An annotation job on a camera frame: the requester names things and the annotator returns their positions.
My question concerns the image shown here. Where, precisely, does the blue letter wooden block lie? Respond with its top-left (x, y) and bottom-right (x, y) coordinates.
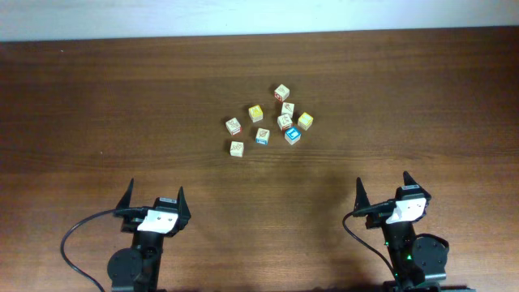
top-left (285, 127), bottom-right (302, 145)

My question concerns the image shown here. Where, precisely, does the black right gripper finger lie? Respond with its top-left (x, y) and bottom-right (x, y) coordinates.
top-left (354, 177), bottom-right (371, 215)
top-left (402, 171), bottom-right (422, 191)

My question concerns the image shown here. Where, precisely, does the yellow wooden block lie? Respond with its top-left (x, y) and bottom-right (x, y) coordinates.
top-left (248, 105), bottom-right (264, 122)
top-left (298, 112), bottom-right (314, 131)

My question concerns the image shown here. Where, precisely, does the wooden block red side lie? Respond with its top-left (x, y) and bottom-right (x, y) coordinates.
top-left (225, 118), bottom-right (242, 135)

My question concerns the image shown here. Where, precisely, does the yellow wooden block left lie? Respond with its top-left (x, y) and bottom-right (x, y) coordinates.
top-left (248, 105), bottom-right (264, 122)

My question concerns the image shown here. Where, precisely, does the wooden block plain picture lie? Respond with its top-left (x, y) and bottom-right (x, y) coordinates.
top-left (281, 102), bottom-right (294, 118)

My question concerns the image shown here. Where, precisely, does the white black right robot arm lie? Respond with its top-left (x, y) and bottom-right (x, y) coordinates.
top-left (351, 172), bottom-right (449, 291)

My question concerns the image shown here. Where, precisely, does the plain wooden block lower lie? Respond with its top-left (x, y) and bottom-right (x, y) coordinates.
top-left (229, 141), bottom-right (244, 157)

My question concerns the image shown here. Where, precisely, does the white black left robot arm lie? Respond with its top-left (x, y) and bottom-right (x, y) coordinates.
top-left (107, 182), bottom-right (191, 292)

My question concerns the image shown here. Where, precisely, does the wooden block red top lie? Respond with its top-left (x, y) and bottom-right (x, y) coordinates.
top-left (274, 84), bottom-right (290, 102)

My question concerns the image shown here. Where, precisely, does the yellow wooden block right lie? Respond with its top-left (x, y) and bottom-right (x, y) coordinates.
top-left (298, 112), bottom-right (314, 131)

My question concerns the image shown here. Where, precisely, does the wooden block red picture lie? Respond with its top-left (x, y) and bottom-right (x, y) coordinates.
top-left (277, 114), bottom-right (293, 131)

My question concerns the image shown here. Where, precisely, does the wooden block blue side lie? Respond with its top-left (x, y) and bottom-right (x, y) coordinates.
top-left (255, 128), bottom-right (270, 145)

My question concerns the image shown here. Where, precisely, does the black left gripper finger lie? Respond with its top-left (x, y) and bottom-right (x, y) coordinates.
top-left (177, 187), bottom-right (191, 219)
top-left (115, 178), bottom-right (135, 210)

